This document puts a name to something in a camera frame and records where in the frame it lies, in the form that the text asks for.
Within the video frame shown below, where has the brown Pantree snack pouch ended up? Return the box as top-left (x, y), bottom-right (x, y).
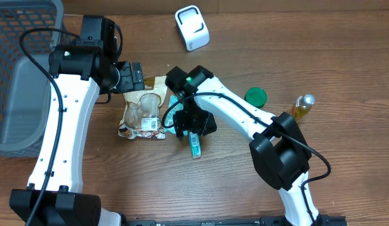
top-left (118, 76), bottom-right (168, 139)

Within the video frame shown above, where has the mint green wipes pack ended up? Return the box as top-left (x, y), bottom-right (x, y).
top-left (165, 95), bottom-right (183, 134)

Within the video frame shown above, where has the Kleenex tissue pocket pack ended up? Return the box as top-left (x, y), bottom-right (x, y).
top-left (189, 132), bottom-right (201, 159)

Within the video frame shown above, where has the white barcode scanner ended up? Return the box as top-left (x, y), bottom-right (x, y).
top-left (175, 5), bottom-right (210, 51)

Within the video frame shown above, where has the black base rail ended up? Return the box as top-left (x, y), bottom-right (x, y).
top-left (122, 215), bottom-right (348, 226)

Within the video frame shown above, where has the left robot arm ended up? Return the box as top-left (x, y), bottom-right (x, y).
top-left (9, 15), bottom-right (144, 225)

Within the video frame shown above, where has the grey plastic mesh basket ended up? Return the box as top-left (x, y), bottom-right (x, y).
top-left (0, 0), bottom-right (63, 157)

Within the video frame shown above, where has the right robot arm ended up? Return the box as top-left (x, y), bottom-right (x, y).
top-left (165, 66), bottom-right (320, 225)

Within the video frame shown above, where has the yellow oil bottle silver cap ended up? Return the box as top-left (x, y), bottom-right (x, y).
top-left (287, 94), bottom-right (315, 122)

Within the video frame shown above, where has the green lid jar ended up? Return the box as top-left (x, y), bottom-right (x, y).
top-left (244, 87), bottom-right (267, 108)

